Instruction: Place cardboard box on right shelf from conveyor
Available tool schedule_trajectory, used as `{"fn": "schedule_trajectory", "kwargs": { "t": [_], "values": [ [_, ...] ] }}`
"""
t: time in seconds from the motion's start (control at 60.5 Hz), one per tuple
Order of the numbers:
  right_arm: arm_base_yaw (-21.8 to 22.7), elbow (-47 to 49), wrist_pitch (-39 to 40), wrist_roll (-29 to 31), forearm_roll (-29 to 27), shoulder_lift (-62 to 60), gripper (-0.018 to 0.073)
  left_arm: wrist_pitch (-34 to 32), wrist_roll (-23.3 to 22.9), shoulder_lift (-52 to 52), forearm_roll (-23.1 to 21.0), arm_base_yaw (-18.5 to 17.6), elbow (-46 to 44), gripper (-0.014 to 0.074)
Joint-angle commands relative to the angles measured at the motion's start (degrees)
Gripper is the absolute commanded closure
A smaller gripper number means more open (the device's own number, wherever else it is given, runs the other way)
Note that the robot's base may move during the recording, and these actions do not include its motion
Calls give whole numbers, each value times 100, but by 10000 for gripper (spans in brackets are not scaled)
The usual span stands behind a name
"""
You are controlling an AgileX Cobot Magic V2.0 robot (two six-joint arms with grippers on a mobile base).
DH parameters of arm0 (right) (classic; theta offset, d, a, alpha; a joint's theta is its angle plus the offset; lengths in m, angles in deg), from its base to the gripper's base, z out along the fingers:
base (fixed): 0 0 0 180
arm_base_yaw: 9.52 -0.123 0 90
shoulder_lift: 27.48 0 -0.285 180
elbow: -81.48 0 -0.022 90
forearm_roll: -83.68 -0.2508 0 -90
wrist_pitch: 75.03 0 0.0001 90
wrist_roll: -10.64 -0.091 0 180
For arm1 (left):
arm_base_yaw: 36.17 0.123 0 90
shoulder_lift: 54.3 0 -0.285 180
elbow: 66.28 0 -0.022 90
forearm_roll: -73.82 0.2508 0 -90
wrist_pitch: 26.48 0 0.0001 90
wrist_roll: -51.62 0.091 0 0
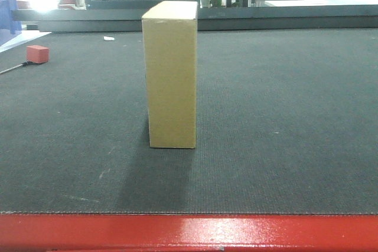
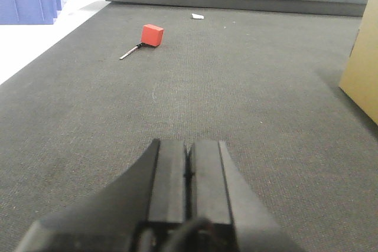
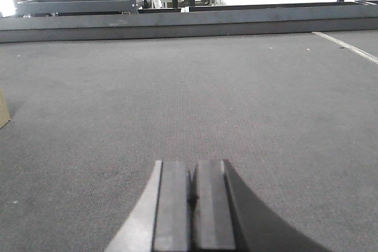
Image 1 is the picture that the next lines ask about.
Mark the tall brown cardboard box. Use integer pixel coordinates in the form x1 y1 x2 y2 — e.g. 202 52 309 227
142 1 198 149

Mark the dark conveyor belt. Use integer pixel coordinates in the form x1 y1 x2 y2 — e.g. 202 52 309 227
1 29 377 214

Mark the small white scrap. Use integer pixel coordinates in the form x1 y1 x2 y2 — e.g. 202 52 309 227
103 36 115 41

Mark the white work table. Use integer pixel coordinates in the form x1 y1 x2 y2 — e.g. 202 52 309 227
248 0 377 7

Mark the small red block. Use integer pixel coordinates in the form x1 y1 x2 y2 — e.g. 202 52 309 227
26 45 50 64

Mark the metal rod with black tip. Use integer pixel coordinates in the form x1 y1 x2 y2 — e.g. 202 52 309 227
0 61 34 75

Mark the blue plastic item at left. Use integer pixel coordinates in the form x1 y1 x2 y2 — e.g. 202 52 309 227
0 0 22 45

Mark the dark conveyor rear frame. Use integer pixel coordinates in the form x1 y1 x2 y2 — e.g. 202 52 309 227
12 0 377 32

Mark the red conveyor front frame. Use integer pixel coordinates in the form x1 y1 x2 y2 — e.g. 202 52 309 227
1 214 377 251

